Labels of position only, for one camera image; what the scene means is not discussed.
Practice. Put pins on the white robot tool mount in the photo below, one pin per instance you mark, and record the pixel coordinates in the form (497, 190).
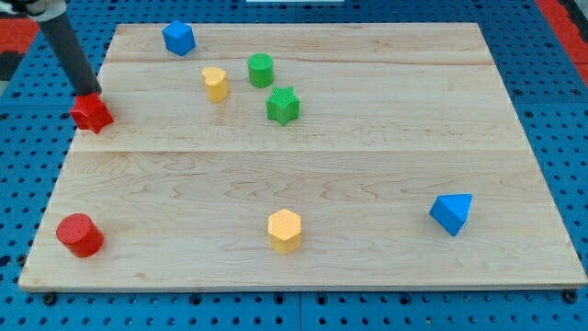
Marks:
(38, 10)

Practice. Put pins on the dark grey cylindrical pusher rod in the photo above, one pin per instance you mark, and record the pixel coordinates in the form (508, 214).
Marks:
(60, 35)

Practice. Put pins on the red star block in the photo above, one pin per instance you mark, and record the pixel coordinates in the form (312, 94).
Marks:
(90, 113)

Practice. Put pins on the green star block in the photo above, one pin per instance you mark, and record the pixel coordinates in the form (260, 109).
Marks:
(283, 105)

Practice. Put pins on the blue cube block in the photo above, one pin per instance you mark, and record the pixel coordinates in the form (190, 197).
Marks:
(179, 38)

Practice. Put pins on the red cylinder block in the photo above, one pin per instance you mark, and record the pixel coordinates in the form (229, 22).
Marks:
(78, 233)

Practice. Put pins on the light wooden board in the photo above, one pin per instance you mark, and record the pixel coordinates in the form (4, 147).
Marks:
(392, 115)

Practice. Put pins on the green cylinder block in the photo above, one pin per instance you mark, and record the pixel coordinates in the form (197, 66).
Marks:
(260, 69)

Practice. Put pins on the yellow hexagon block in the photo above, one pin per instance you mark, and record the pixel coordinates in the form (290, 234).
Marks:
(284, 231)

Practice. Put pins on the blue triangular prism block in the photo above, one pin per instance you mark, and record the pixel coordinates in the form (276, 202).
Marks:
(451, 211)

